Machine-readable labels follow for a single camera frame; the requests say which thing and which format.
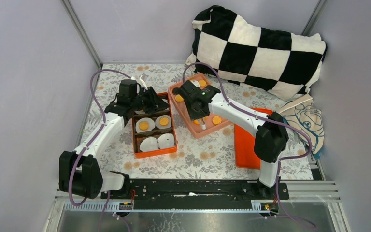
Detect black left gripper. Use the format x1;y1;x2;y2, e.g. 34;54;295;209
131;87;171;115

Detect yellow round biscuit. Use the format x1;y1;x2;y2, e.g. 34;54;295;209
159;116;170;126
212;116;222;125
139;121;149;131
198;80;207;88
175;94;184;103

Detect metal serving tongs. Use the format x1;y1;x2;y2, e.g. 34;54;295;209
199;123;206;130

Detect pink cookie tray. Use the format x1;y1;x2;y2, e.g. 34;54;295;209
168;81;231;139

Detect orange cookie box with liners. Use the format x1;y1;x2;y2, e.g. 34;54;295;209
132;106;178;159

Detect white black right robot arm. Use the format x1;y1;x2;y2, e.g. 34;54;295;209
172;81;289;199

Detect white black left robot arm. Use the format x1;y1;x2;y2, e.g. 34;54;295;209
59;79;169;199

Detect white paper liner top left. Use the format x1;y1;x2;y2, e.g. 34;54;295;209
135;110;145;115

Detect swirl butter cookie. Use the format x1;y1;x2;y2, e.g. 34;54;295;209
198;116;207;124

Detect white paper liner middle right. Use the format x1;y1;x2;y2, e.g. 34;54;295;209
155;115;172;130

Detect black sandwich cookie top left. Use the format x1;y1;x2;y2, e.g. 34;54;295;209
172;87;181;95

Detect yellow round biscuit bottom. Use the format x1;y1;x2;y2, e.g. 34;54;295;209
212;116;222;125

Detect floral tablecloth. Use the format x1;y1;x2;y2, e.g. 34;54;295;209
82;64;314;180

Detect orange box lid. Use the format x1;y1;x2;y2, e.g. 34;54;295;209
234;108;287;170

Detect black white checkered pillow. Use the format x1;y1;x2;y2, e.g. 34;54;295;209
186;5;327;101

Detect beige blue printed cloth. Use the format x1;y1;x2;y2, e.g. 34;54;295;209
277;94;325;159

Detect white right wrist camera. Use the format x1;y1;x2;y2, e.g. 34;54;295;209
191;80;200;88

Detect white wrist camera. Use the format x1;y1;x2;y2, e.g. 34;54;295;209
131;73;148;90
191;80;200;88

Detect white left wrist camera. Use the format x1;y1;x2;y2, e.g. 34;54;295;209
131;73;148;90

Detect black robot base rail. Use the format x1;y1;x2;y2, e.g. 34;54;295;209
110;179;290;210

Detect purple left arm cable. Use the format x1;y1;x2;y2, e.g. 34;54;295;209
68;69;140;232

